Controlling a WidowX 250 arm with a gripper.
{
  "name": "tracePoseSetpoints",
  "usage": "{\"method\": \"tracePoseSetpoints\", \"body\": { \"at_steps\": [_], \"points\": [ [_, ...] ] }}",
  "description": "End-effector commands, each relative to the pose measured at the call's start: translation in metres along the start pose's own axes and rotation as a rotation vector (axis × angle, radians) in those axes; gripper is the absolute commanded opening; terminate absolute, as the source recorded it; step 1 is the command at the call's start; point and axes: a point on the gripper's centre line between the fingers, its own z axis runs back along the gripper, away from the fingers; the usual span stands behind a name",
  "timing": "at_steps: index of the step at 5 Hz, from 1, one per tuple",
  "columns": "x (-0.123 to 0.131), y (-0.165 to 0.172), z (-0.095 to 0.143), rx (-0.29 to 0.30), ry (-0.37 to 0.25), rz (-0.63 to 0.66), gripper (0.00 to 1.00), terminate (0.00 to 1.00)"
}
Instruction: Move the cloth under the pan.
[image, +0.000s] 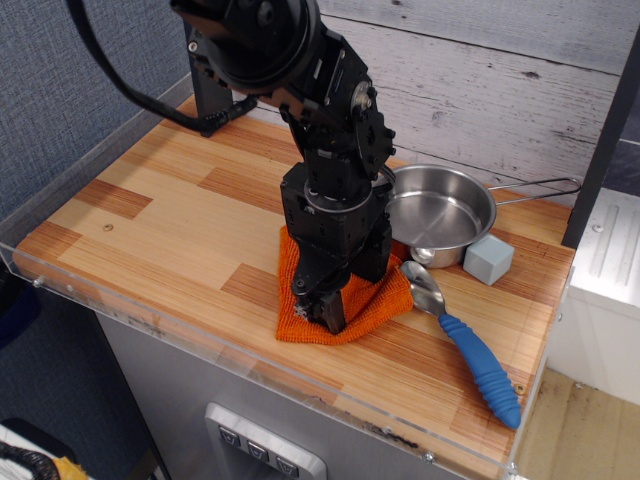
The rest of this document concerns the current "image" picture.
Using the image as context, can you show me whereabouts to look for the silver toy fridge cabinet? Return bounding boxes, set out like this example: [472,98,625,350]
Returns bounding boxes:
[99,313,514,479]

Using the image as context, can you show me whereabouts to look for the dark grey left post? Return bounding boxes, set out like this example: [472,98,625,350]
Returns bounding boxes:
[185,24,236,138]

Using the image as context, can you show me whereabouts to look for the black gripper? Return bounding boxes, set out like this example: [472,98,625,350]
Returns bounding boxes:
[281,163,392,334]

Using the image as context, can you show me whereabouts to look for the dark grey post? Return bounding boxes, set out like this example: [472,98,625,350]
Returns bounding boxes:
[561,32,639,249]
[185,24,236,138]

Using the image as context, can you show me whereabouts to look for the orange knitted cloth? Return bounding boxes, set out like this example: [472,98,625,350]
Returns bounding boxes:
[275,227,413,346]

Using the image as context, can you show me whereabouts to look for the clear acrylic guard rail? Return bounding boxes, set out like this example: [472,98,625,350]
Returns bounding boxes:
[0,72,575,480]

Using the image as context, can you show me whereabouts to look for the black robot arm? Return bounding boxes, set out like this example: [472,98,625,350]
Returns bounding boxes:
[67,1,395,334]

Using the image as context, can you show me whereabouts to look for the dark grey right post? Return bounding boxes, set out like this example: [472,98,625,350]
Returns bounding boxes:
[561,32,639,249]

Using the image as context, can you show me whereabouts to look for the blue handled metal spoon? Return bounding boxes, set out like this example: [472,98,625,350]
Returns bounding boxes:
[400,261,521,430]

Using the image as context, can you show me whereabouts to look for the grey cube block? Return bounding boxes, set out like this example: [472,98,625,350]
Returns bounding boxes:
[463,234,515,286]

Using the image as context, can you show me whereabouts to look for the black braided cable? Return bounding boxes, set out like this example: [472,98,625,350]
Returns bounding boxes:
[0,440,56,480]

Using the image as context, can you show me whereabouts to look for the stainless steel pan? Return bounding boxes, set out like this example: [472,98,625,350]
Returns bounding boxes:
[383,164,583,270]

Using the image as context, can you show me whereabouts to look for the white side cabinet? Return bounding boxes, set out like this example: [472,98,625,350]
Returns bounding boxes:
[547,189,639,404]

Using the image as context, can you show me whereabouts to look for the silver dispenser button panel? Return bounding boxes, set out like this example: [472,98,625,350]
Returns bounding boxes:
[204,402,328,479]

